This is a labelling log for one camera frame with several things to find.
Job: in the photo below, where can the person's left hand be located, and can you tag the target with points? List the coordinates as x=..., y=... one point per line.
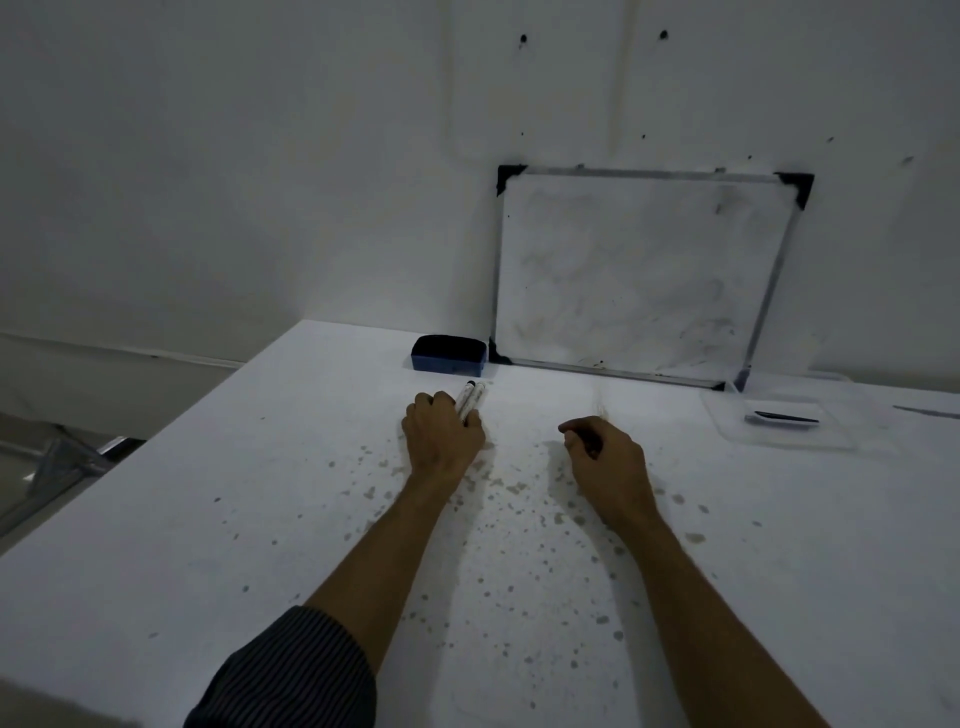
x=439, y=442

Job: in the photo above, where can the blue and black whiteboard eraser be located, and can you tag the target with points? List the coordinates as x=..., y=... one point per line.
x=448, y=354

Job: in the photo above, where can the dark striped shirt sleeve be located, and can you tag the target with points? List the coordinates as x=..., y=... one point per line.
x=292, y=675

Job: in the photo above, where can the white marker with black cap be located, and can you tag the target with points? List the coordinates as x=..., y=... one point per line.
x=477, y=403
x=466, y=394

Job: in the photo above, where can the person's left forearm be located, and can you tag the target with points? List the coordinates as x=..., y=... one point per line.
x=390, y=555

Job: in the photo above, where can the person's right forearm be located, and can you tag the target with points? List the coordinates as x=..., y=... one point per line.
x=697, y=615

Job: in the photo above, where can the person's right fingers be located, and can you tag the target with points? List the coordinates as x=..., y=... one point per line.
x=577, y=429

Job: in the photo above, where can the person's left fingers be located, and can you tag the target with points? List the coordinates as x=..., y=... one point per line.
x=435, y=405

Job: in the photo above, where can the clear plastic tray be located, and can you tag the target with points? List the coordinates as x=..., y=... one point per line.
x=787, y=439

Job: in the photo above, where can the white whiteboard with metal frame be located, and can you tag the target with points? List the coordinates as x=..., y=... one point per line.
x=637, y=277

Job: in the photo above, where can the person's right hand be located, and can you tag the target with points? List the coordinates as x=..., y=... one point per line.
x=619, y=472

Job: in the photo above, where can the grey metal stand frame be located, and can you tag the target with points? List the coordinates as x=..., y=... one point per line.
x=60, y=461

